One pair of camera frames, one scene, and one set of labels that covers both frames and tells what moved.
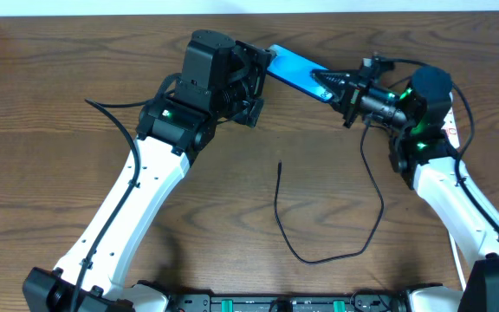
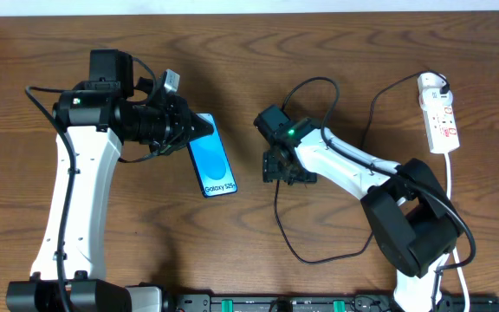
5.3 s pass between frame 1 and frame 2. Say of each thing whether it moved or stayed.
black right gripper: moved
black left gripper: moved
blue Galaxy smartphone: moved
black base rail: stayed
